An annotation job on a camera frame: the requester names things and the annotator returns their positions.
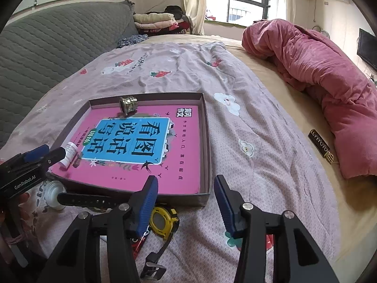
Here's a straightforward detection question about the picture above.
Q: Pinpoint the yellow black wrist watch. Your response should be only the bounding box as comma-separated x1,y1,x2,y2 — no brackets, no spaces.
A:
57,193,180,280

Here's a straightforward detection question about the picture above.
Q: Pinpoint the red black lighter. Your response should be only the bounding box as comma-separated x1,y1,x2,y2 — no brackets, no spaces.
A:
131,229,150,259

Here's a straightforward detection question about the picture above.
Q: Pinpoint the cream curtain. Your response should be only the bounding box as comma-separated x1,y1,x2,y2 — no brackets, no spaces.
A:
172,0,208,35

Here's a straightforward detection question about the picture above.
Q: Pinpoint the black wall television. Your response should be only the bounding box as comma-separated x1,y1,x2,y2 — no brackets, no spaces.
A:
357,28,377,71

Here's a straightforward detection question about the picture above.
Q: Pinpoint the white plastic bottle cap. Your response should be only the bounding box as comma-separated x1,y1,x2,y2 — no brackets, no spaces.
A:
44,180,66,211

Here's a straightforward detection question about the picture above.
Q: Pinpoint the small white pill bottle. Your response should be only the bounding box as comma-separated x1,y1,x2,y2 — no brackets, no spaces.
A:
59,142,77,169

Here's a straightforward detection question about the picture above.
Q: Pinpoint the person's left hand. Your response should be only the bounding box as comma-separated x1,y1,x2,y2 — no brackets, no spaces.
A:
1,190,30,268

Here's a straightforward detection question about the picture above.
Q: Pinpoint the pink crumpled quilt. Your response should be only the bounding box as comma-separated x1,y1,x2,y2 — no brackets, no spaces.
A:
242,19,376,179

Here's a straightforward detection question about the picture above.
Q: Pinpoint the stack of folded blankets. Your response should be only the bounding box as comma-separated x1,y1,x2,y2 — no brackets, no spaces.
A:
133,5,191,37

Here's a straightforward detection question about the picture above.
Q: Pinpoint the pink blue children's book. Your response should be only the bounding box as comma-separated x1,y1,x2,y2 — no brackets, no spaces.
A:
50,104,201,195

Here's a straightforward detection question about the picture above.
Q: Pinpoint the brass metal knob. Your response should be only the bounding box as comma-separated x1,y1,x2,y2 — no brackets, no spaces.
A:
119,96,138,116

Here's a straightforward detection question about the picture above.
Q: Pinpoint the dark patterned cloth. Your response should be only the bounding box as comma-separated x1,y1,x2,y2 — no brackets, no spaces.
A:
117,34,148,49

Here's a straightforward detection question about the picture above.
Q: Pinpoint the black gold lettered case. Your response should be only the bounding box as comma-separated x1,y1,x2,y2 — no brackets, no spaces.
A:
308,129,334,164

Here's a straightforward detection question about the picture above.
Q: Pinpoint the grey quilted headboard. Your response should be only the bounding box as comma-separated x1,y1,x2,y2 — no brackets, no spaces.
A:
1,0,137,146

